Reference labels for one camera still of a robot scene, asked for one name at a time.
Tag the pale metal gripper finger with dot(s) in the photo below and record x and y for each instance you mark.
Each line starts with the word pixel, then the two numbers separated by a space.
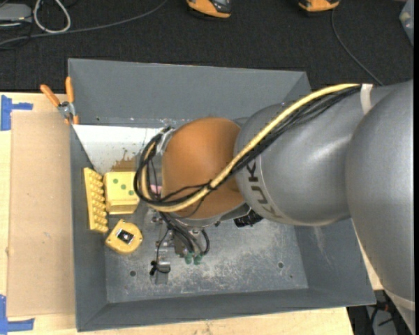
pixel 163 245
pixel 162 274

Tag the yellow rounded tape measure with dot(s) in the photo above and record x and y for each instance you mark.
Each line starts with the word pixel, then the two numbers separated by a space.
pixel 124 237

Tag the small pink object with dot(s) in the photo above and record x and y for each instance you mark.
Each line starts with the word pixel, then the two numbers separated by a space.
pixel 156 188

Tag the grey metal bin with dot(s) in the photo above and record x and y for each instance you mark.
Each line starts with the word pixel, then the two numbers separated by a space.
pixel 230 274

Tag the yellow box with green dots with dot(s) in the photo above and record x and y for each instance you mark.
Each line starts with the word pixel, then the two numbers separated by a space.
pixel 120 194

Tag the yellow studded toy brick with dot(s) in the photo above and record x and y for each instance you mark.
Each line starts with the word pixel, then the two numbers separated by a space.
pixel 96 201

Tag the brown cardboard board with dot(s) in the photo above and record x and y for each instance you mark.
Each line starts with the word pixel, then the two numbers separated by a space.
pixel 38 204

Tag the black cylinder on white bracket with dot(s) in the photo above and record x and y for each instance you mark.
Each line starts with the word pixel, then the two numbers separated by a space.
pixel 247 218

